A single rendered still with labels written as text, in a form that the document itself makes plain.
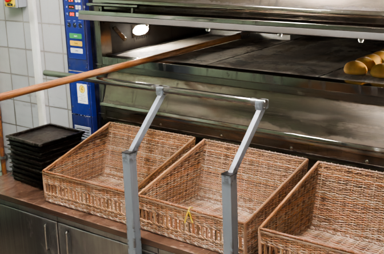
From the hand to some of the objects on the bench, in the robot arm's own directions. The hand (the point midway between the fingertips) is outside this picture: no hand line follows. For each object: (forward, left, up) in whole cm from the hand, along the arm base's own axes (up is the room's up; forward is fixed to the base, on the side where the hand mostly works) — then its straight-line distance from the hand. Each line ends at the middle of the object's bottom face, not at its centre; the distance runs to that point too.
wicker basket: (+19, +71, -88) cm, 115 cm away
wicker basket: (+78, +70, -88) cm, 137 cm away
